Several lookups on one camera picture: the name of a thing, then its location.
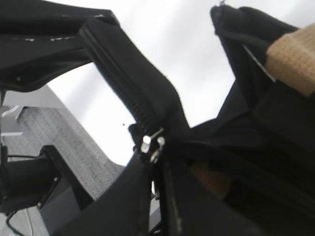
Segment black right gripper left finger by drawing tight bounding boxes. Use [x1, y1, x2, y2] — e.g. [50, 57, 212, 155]
[0, 0, 118, 91]

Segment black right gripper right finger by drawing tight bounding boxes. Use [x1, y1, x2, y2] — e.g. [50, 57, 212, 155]
[57, 157, 151, 236]

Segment black tote bag tan handles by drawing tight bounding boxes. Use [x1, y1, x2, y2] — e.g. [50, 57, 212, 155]
[80, 4, 315, 236]

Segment black cable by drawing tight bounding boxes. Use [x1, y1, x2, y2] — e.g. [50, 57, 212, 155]
[4, 177, 60, 236]

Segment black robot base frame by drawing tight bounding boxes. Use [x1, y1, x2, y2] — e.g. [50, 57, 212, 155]
[0, 145, 93, 214]

